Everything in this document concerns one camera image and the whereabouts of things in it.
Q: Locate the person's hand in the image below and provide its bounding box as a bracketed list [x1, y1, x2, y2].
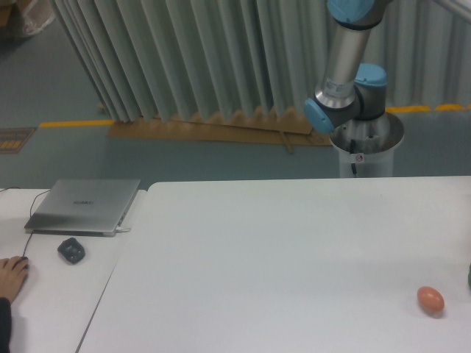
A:
[0, 256, 29, 304]

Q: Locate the black sleeve forearm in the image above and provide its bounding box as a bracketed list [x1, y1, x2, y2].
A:
[0, 297, 12, 353]

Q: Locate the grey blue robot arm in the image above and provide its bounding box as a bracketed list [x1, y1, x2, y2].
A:
[304, 1, 389, 133]

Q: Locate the black computer mouse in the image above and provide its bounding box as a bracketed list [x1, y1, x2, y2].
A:
[18, 257, 29, 271]

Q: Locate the black earbuds case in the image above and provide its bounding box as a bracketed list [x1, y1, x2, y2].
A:
[57, 238, 86, 265]

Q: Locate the silver closed laptop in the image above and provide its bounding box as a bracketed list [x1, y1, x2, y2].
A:
[24, 179, 141, 236]

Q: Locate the pale green pleated curtain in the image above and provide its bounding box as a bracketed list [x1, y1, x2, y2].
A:
[52, 1, 470, 122]

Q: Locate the clear plastic bag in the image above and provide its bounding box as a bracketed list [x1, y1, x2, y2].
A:
[1, 0, 55, 39]

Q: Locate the brown cardboard sheet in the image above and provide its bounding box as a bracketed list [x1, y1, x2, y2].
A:
[107, 107, 331, 154]

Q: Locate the brown egg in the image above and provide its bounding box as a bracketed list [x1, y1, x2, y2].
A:
[417, 286, 445, 314]

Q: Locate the black mouse cable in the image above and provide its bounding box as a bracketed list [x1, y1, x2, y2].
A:
[0, 186, 54, 258]

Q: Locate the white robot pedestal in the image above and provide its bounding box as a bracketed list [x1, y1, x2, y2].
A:
[330, 113, 404, 178]

